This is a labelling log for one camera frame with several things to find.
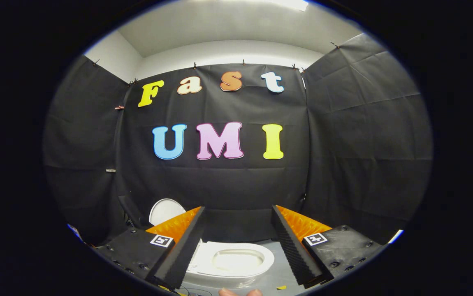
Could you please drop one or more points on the white toilet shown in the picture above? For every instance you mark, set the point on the white toilet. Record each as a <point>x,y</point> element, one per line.
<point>220,281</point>

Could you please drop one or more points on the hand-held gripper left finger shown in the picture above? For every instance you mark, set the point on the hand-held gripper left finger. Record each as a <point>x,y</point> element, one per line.
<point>181,255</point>

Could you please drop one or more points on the black backdrop cloth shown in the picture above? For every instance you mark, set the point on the black backdrop cloth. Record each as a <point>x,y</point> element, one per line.
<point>236,185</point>

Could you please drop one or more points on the white toilet lid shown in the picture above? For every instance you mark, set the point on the white toilet lid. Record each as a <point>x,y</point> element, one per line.
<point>164,211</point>

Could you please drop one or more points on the white toilet seat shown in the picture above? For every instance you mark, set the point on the white toilet seat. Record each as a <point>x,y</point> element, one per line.
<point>203,259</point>

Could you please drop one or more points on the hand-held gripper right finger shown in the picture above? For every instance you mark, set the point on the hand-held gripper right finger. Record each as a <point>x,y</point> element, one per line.
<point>294,255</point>

